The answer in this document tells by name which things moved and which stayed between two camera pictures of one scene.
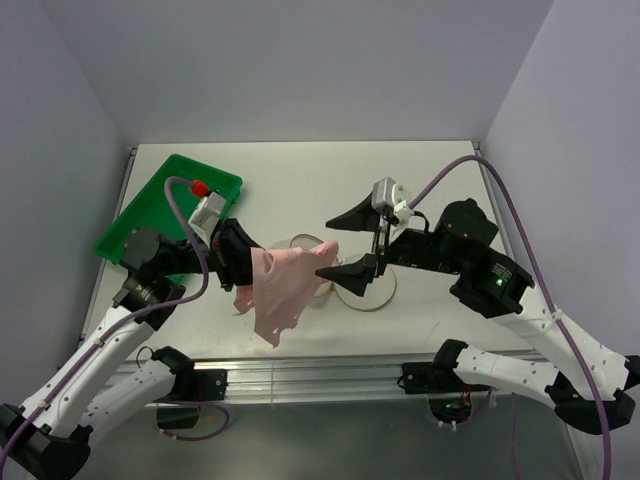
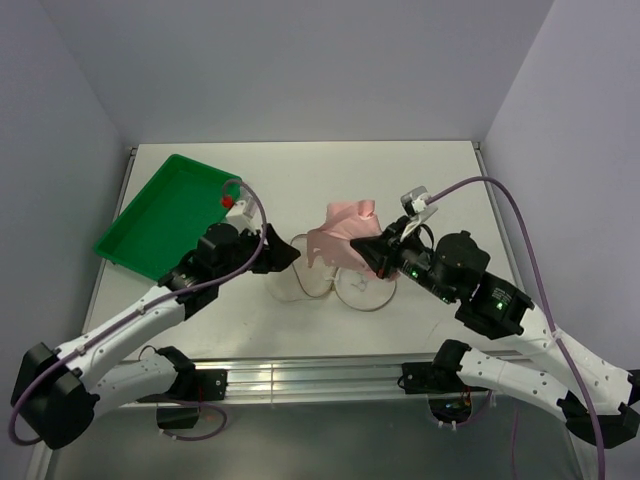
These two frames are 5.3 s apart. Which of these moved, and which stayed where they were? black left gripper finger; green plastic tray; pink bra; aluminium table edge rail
Moved: pink bra; black left gripper finger
Stayed: green plastic tray; aluminium table edge rail
